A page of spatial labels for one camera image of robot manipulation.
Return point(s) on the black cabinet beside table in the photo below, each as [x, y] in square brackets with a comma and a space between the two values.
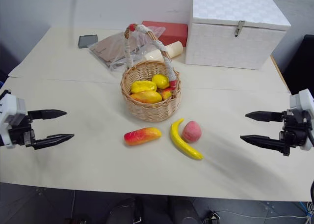
[300, 64]

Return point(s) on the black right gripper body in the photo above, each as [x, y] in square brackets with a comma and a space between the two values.
[295, 133]

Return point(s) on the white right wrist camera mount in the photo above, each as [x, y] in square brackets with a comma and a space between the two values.
[300, 101]

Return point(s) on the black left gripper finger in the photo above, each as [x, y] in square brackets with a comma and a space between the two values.
[47, 114]
[52, 140]

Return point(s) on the red cardboard box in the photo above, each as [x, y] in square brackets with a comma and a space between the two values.
[173, 33]

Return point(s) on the yellow toy lemon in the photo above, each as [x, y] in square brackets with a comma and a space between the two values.
[160, 81]

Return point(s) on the dark rounded shape under table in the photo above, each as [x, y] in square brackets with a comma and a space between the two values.
[122, 210]

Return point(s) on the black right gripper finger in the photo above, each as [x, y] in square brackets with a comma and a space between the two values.
[263, 141]
[266, 116]

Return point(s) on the small grey tray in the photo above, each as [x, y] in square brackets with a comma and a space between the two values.
[87, 41]

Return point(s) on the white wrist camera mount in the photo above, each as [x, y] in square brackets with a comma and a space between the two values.
[300, 101]
[11, 108]

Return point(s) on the pink toy peach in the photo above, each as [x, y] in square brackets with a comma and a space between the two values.
[192, 131]

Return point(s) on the clear plastic bag with cardboard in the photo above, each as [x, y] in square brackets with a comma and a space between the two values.
[110, 49]

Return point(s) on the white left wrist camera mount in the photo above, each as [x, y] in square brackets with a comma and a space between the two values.
[11, 108]

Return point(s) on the small red yellow toy fruit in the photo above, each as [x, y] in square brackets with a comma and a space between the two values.
[166, 93]

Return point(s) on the orange yellow toy mango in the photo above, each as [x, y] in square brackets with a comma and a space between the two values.
[146, 96]

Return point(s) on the yellow toy banana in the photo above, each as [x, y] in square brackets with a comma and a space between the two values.
[182, 141]

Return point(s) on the large white woven box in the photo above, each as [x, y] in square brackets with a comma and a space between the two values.
[233, 42]

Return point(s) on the cream cylinder roll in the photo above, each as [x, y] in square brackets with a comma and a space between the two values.
[175, 49]

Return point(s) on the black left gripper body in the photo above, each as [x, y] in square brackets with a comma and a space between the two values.
[20, 134]

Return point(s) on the metal box latch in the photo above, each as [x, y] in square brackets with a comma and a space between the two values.
[238, 27]

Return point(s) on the long red yellow toy mango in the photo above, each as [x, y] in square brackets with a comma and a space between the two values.
[142, 136]

